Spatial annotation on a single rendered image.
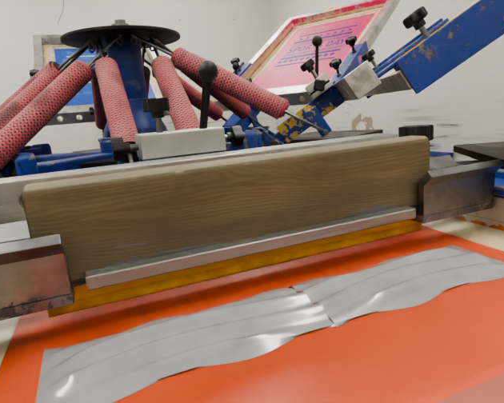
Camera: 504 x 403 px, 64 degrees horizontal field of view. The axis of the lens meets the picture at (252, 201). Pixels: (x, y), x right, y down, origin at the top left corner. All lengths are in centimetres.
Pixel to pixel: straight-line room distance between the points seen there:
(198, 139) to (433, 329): 42
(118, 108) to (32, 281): 57
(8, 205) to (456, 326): 47
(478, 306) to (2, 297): 32
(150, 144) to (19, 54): 395
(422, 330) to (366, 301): 4
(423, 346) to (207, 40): 454
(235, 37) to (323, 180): 449
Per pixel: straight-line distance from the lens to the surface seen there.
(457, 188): 45
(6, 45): 453
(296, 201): 35
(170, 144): 60
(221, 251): 32
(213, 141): 61
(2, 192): 54
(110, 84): 91
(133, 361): 27
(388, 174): 41
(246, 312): 30
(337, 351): 26
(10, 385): 29
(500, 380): 26
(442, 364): 26
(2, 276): 31
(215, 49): 473
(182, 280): 34
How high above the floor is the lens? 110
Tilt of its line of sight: 13 degrees down
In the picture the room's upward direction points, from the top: 5 degrees counter-clockwise
